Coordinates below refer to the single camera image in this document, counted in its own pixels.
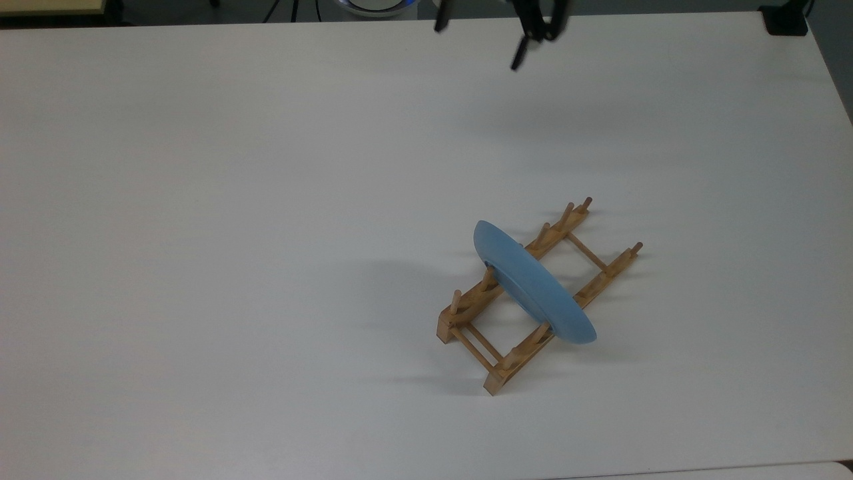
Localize black clamp of camera stand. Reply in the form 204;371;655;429
758;0;811;37

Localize blue plate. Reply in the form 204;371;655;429
473;220;598;345

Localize wooden plate rack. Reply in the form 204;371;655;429
436;197;644;397

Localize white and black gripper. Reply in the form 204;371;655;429
433;0;571;73

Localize light wooden table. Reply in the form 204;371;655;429
0;0;109;18

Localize black tripod legs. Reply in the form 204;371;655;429
263;0;302;25

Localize white robot base blue ring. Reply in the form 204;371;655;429
332;0;422;19

